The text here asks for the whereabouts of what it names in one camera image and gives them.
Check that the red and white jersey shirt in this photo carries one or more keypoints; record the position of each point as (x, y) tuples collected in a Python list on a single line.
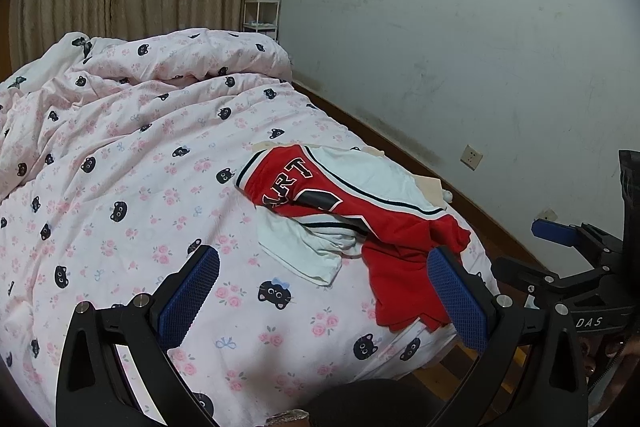
[(400, 267)]

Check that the person's right hand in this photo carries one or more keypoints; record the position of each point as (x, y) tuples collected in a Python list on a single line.
[(607, 354)]

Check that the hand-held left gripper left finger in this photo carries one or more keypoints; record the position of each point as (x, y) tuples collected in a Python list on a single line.
[(192, 297)]

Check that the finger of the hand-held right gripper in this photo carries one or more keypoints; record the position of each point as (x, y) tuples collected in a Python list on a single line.
[(552, 231), (525, 277)]

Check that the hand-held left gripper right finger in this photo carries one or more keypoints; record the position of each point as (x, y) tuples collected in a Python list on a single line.
[(457, 302)]

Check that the pink floral cat-print duvet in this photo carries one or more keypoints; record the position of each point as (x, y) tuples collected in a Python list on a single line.
[(125, 167)]

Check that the white wall socket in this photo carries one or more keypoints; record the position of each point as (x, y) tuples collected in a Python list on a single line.
[(550, 214), (471, 157)]

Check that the cream cloth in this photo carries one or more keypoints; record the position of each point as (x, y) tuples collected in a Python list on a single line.
[(430, 187)]

